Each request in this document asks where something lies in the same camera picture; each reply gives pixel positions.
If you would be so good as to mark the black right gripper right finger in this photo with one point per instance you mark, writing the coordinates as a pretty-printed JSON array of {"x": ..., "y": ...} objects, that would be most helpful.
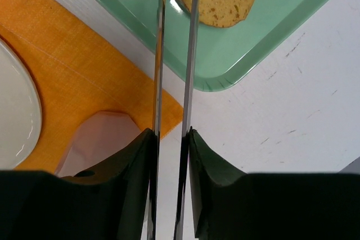
[{"x": 228, "y": 203}]

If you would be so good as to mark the orange cartoon placemat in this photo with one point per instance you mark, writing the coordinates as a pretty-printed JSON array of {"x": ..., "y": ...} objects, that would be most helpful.
[{"x": 76, "y": 71}]

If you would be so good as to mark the green floral tray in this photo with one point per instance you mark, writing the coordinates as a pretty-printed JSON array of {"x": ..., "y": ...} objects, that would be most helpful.
[{"x": 224, "y": 56}]

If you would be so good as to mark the silver metal tongs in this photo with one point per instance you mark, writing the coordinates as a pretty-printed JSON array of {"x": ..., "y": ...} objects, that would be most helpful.
[{"x": 156, "y": 123}]

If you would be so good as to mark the white blue ceramic plate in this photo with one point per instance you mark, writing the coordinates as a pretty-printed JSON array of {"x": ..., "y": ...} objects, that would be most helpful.
[{"x": 21, "y": 112}]

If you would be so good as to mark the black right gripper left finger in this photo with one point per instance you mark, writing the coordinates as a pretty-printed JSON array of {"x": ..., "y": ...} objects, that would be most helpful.
[{"x": 105, "y": 201}]

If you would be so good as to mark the pink white ceramic mug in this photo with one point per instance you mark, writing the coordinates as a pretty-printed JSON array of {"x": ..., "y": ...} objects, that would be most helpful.
[{"x": 100, "y": 136}]

